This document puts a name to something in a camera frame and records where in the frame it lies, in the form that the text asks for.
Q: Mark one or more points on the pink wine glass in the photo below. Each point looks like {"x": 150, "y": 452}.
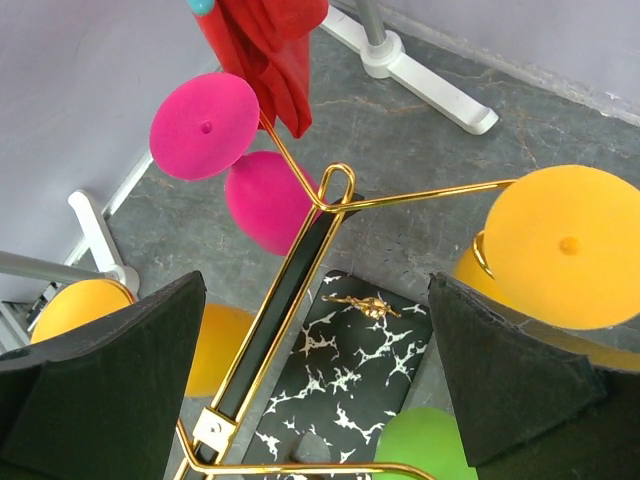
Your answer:
{"x": 205, "y": 128}

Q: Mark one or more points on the green wine glass front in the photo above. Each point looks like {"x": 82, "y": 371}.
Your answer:
{"x": 428, "y": 439}

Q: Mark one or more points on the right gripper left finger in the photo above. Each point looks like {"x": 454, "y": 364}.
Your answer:
{"x": 102, "y": 401}

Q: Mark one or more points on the red cloth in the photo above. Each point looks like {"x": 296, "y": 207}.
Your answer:
{"x": 267, "y": 43}

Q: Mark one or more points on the orange wine glass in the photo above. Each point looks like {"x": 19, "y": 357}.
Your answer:
{"x": 560, "y": 252}
{"x": 223, "y": 328}

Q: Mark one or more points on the white clothes stand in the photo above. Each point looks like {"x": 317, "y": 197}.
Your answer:
{"x": 96, "y": 255}

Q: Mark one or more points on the orange wine glass front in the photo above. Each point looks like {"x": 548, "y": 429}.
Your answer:
{"x": 560, "y": 252}

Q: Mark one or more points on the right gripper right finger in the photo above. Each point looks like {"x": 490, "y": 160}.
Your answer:
{"x": 533, "y": 402}

